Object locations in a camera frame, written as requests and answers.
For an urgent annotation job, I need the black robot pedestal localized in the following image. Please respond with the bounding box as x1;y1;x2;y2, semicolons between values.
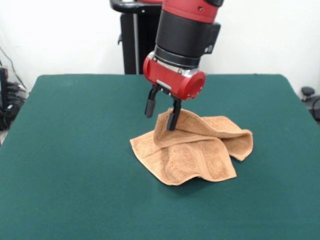
109;0;163;75

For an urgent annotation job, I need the tan terry towel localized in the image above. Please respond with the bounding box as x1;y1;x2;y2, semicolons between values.
129;107;254;187

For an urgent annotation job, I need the dark green table cloth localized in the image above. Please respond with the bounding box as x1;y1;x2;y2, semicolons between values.
0;73;320;240

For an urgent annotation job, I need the black electronics box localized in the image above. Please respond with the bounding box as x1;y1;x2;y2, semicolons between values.
0;66;29;131

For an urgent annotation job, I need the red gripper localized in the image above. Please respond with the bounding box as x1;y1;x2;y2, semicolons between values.
142;51;207;132

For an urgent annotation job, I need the grey chair base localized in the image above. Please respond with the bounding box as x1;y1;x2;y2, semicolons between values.
300;86;320;123

